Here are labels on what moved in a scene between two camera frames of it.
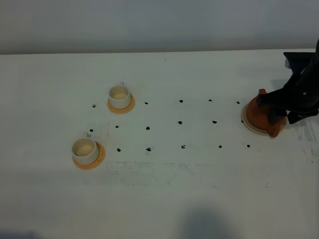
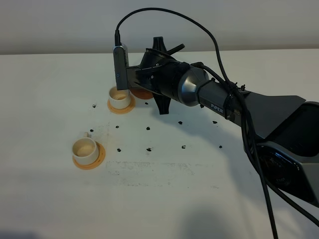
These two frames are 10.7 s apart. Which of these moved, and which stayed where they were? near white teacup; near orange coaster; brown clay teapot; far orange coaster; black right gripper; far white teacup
Moved: brown clay teapot; black right gripper
Stayed: far white teacup; near white teacup; far orange coaster; near orange coaster
